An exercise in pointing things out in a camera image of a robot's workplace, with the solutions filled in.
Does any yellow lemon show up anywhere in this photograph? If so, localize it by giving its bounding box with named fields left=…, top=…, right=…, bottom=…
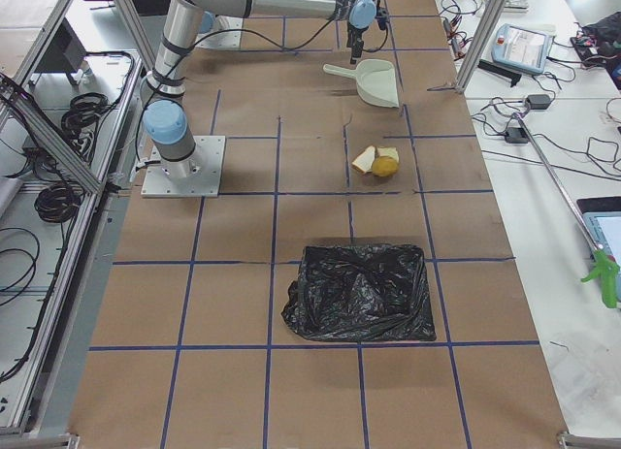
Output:
left=371, top=156, right=399, bottom=178

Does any green handled grabber stick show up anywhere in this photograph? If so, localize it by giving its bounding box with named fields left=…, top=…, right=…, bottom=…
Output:
left=511, top=112, right=620, bottom=309

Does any black power adapter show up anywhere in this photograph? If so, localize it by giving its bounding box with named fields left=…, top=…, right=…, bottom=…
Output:
left=524, top=94, right=552, bottom=111

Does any black bag lined bin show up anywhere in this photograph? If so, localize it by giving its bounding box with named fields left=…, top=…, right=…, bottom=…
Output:
left=281, top=244, right=437, bottom=343

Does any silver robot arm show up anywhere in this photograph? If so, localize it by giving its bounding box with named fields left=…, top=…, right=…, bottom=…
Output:
left=141, top=0, right=376, bottom=196

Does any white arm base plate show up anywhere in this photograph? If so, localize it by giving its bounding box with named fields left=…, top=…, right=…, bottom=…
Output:
left=141, top=136, right=226, bottom=198

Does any aluminium frame post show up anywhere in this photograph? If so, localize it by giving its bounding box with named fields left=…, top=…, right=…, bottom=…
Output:
left=454, top=0, right=506, bottom=93

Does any pale green plastic dustpan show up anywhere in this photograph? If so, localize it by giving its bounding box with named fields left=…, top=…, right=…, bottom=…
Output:
left=322, top=59, right=400, bottom=108

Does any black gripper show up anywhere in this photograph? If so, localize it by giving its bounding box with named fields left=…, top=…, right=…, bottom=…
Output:
left=346, top=22, right=367, bottom=64

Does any blue teach pendant tablet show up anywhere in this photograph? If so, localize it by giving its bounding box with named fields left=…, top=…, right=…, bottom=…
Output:
left=491, top=23, right=553, bottom=75

